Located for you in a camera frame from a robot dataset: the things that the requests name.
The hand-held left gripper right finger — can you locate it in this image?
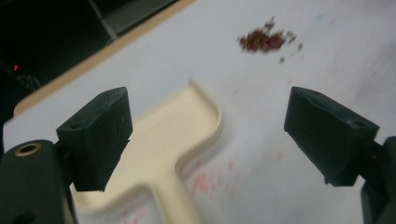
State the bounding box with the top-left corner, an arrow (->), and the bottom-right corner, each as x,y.
283,86 -> 380,188

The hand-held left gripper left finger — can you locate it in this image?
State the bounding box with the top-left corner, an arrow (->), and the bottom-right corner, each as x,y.
55,86 -> 134,192

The cream plastic dustpan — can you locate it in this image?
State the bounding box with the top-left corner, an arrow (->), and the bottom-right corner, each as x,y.
69,77 -> 223,224

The pile of red crumbs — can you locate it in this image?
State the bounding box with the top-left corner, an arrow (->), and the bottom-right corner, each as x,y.
237,17 -> 304,64

